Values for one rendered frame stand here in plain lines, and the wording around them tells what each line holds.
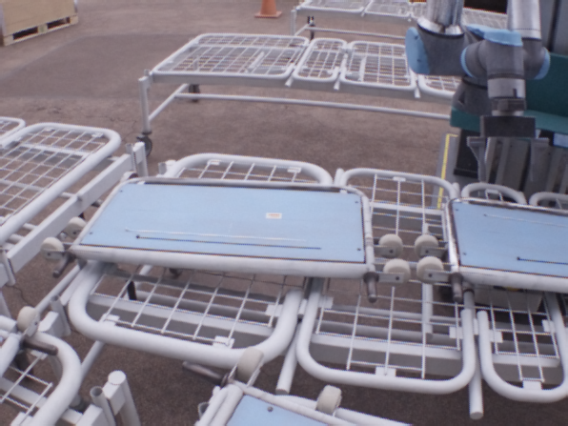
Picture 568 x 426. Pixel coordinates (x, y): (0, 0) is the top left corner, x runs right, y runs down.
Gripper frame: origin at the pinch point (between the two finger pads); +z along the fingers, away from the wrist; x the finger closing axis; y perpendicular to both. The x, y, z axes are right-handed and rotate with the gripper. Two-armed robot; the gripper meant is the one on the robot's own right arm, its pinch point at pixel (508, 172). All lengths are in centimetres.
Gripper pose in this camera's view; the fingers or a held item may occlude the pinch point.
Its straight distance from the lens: 129.9
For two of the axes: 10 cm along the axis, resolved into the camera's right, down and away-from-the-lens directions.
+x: -9.8, 0.0, 2.0
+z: 0.3, 9.9, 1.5
